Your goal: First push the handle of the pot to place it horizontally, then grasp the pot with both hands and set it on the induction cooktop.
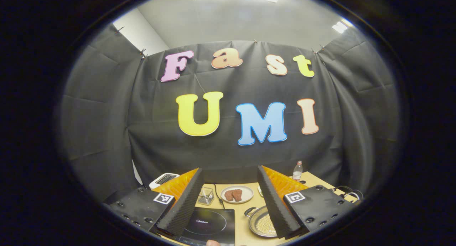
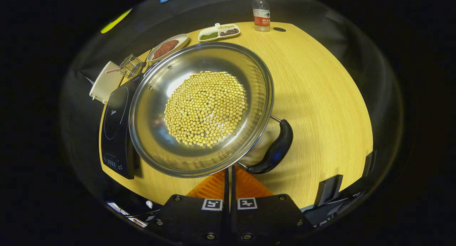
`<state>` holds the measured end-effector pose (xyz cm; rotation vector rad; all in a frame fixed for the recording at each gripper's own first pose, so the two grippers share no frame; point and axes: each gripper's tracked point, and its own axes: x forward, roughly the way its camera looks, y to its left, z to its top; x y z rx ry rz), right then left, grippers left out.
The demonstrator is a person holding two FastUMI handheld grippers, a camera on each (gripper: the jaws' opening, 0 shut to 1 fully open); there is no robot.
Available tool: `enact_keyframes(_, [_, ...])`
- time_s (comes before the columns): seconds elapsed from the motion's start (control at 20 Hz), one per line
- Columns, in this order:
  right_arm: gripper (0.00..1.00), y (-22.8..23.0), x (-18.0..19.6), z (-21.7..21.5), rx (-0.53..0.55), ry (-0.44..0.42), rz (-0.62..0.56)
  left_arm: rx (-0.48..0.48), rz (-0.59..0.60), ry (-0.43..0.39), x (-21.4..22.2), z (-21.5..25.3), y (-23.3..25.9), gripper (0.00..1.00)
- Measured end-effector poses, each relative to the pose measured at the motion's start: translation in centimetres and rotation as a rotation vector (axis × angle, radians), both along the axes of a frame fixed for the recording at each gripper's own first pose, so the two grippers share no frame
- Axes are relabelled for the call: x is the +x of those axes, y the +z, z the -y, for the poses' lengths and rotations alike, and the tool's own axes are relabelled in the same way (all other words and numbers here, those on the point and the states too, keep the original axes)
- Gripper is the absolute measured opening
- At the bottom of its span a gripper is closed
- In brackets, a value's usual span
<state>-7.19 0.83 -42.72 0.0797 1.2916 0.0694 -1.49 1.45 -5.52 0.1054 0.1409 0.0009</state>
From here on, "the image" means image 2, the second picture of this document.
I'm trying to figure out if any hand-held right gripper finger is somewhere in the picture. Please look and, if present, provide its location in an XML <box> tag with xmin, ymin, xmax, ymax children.
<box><xmin>153</xmin><ymin>166</ymin><xmax>231</xmax><ymax>246</ymax></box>
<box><xmin>231</xmin><ymin>166</ymin><xmax>314</xmax><ymax>246</ymax></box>

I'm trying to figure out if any stainless steel pot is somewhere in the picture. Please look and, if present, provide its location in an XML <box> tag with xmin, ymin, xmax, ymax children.
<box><xmin>128</xmin><ymin>42</ymin><xmax>294</xmax><ymax>179</ymax></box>

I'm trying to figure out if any black induction cooktop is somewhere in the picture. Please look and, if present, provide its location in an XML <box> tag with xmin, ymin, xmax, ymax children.
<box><xmin>101</xmin><ymin>73</ymin><xmax>145</xmax><ymax>180</ymax></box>

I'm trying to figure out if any pile of yellow soybeans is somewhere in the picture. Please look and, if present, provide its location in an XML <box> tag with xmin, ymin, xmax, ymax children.
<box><xmin>164</xmin><ymin>71</ymin><xmax>247</xmax><ymax>147</ymax></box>

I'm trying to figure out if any small brown meat piece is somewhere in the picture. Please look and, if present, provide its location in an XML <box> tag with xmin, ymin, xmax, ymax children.
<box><xmin>152</xmin><ymin>46</ymin><xmax>169</xmax><ymax>60</ymax></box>

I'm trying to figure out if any white toaster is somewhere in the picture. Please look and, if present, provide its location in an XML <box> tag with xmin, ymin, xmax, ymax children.
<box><xmin>89</xmin><ymin>61</ymin><xmax>123</xmax><ymax>104</ymax></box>

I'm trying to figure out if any white divided bean dish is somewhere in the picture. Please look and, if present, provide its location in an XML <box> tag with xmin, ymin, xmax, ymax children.
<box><xmin>198</xmin><ymin>23</ymin><xmax>241</xmax><ymax>42</ymax></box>

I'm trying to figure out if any white round plate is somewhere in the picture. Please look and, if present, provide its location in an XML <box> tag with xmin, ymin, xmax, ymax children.
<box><xmin>147</xmin><ymin>34</ymin><xmax>190</xmax><ymax>63</ymax></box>

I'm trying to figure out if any clear plastic water bottle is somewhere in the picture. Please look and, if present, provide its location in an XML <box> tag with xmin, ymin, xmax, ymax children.
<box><xmin>252</xmin><ymin>0</ymin><xmax>271</xmax><ymax>32</ymax></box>

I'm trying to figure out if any black backdrop cloth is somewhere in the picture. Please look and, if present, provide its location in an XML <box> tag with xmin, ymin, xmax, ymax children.
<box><xmin>61</xmin><ymin>0</ymin><xmax>405</xmax><ymax>218</ymax></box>

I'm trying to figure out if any wire utensil basket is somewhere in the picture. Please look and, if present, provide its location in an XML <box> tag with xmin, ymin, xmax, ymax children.
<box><xmin>119</xmin><ymin>54</ymin><xmax>144</xmax><ymax>78</ymax></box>

